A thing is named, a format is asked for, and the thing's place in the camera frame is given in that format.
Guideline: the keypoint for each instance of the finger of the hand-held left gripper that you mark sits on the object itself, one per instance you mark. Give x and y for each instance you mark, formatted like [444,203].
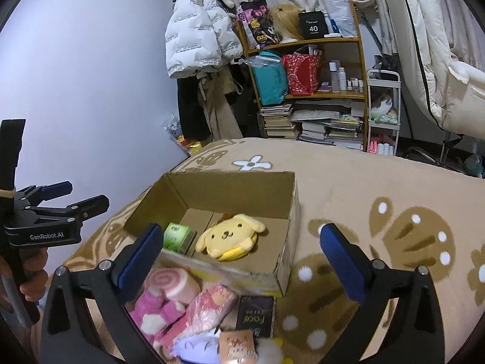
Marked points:
[57,189]
[91,204]

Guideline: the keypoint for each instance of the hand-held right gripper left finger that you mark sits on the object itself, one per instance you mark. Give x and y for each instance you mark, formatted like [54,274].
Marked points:
[140,258]

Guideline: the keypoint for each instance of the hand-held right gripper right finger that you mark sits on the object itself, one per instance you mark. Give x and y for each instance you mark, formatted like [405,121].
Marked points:
[341,261]

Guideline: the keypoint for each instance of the green small box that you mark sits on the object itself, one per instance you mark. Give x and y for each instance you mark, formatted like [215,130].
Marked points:
[176,235]

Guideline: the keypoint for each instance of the pink white fuzzy plush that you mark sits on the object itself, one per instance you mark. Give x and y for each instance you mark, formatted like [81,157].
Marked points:
[151,307]

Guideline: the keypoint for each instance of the pink packaged socks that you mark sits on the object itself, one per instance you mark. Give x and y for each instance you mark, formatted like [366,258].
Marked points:
[204,307]

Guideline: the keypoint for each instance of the lavender white plush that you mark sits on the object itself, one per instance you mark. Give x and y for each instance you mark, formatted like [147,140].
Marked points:
[197,349]

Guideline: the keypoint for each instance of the white fluffy plush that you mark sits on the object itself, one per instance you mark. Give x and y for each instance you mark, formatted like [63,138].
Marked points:
[269,352]

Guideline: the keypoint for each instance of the cardboard box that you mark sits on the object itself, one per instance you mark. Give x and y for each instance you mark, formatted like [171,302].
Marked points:
[246,193]

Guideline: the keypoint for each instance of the person's left hand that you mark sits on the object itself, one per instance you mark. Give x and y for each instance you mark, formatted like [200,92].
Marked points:
[36,276]

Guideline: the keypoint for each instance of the beige flower printed blanket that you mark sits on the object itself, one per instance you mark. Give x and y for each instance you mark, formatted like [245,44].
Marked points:
[341,197]

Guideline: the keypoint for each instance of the yellow dog plush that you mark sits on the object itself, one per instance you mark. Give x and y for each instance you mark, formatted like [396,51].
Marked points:
[227,235]

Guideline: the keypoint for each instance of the black packet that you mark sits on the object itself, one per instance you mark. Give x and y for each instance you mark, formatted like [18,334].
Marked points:
[254,316]

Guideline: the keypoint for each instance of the plastic bag with snacks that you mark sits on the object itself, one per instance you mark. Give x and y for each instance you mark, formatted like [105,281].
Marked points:
[178,131]

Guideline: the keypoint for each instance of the orange snack packet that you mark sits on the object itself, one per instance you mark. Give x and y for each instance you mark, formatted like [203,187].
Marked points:
[237,349]

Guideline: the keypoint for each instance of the stack of books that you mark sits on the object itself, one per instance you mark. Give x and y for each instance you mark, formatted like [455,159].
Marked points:
[310,125]

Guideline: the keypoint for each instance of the black hanging garment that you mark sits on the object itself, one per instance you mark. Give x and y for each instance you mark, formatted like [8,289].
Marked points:
[187,102]

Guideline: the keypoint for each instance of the beige hanging trousers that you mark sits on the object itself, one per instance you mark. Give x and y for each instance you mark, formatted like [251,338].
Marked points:
[219,110]

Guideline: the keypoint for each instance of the row of cosmetic bottles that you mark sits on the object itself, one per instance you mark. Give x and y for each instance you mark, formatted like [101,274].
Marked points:
[333,77]

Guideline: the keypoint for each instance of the white trolley cart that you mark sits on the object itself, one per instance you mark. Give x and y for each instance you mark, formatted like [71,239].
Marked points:
[398,83]

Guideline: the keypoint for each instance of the red patterned bag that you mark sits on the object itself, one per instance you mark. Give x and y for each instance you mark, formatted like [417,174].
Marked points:
[301,74]

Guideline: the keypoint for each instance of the teal bag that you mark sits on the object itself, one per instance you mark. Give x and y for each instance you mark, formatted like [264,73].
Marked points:
[269,81]

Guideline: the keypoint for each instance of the white puffer jacket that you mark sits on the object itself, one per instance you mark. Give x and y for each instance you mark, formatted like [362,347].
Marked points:
[197,26]

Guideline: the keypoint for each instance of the wooden shelf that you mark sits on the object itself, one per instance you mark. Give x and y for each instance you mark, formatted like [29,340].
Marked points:
[360,45]

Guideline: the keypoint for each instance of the cream padded chair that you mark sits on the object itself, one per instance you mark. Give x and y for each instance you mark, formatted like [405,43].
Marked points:
[428,45]

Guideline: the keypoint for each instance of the black box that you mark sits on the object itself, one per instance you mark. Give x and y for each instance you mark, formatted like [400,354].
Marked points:
[312,24]

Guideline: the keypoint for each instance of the black pink patterned bag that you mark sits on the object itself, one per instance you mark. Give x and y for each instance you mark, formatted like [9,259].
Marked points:
[255,21]

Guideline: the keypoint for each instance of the blond wig head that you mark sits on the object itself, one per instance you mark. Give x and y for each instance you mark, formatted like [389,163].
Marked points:
[286,21]

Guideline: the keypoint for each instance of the white plastic bag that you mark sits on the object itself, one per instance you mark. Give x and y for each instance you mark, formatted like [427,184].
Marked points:
[337,7]

